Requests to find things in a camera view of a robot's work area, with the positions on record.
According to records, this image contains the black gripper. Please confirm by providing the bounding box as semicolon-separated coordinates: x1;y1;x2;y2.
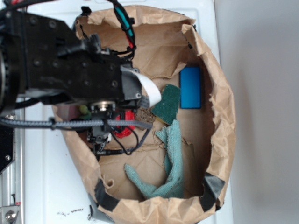
87;66;143;154

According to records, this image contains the red paper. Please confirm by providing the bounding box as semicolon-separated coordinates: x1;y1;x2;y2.
113;111;135;138

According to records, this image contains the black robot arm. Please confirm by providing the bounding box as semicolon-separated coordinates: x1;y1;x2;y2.
0;10;142;155

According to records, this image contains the brown rock chunk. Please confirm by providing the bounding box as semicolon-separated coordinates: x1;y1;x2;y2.
135;108;155;127

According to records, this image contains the green yellow sponge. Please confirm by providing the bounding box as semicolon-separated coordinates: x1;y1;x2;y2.
151;84;180;125

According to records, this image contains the brown paper-lined box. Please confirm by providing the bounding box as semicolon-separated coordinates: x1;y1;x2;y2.
63;5;236;224

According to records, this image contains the green plush toy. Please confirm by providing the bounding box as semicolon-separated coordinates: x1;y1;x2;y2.
78;105;91;120

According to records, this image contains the blue rectangular block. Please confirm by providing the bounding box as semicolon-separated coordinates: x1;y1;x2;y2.
180;67;201;109

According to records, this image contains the teal microfiber cloth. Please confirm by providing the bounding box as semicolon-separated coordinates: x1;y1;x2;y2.
124;119;184;199

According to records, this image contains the white ribbon cable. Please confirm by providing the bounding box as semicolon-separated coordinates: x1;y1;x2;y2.
121;67;162;105

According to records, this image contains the black metal bracket plate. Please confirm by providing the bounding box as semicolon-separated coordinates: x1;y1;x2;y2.
0;126;15;174

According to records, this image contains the aluminium frame rail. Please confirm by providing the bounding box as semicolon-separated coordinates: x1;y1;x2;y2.
0;0;26;224

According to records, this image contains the silver corner bracket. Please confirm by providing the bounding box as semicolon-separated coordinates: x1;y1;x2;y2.
0;205;19;224

